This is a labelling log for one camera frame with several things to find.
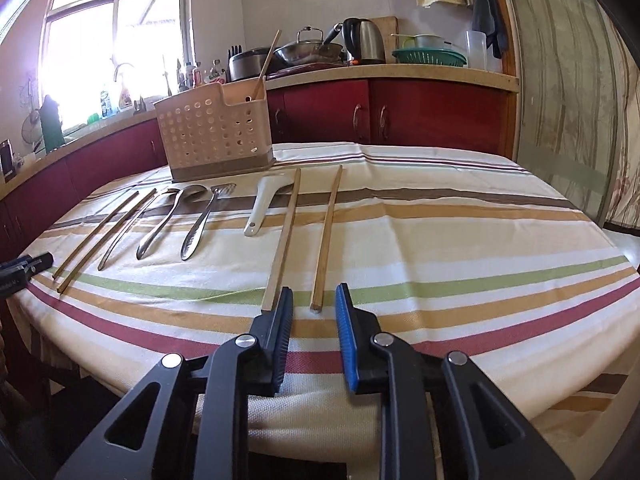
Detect beige perforated utensil holder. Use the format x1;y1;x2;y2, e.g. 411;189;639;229
154;81;277;182

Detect wooden door frame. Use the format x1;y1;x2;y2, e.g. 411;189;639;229
487;0;522;161

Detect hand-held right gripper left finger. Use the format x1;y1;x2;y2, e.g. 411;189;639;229
55;286;295;480

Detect green thermos bottle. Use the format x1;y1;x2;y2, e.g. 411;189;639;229
40;95;64;153

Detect wooden cutting board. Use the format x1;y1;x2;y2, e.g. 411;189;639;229
372;16;399;63

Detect red tray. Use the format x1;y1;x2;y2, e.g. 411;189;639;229
265;61;347;81

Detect window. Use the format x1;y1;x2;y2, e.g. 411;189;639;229
40;0;196;126

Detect steel electric kettle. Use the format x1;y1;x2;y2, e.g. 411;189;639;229
342;17;387;66

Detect metal spoon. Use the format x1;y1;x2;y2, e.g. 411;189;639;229
100;187;181;271
136;185;207;261

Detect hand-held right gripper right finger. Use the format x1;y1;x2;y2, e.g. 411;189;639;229
335;282;576;480

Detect clear plastic pitcher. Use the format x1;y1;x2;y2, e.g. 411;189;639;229
466;30;488;71

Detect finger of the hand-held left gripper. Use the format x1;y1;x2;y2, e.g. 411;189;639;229
0;274;29;297
0;253;54;277

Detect dark hanging cloth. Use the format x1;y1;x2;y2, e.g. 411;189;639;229
471;0;509;59

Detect small desk fan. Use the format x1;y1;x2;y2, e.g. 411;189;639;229
20;107;44;153

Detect row of condiment bottles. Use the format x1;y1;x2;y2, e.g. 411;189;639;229
175;57;227;87

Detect green plastic colander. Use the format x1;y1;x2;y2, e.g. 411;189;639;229
391;47;468;69

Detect steel cooking pot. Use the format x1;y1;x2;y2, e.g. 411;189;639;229
229;47;273;82

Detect striped tablecloth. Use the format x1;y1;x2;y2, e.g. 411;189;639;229
10;142;640;480

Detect slotted metal spatula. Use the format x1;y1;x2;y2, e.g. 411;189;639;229
181;183;237;261

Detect striped door curtain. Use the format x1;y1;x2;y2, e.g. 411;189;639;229
500;0;640;233

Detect red kitchen cabinets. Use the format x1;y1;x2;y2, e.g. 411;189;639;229
0;79;512;261

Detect white plastic rice paddle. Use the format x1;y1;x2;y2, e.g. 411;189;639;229
243;175;294;237

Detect beige kitchen countertop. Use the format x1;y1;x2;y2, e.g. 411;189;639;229
0;62;521;188

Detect white strainer bowl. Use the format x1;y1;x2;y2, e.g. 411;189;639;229
391;33;453;52

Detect wok with glass lid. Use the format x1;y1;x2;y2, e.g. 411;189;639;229
274;22;347;67

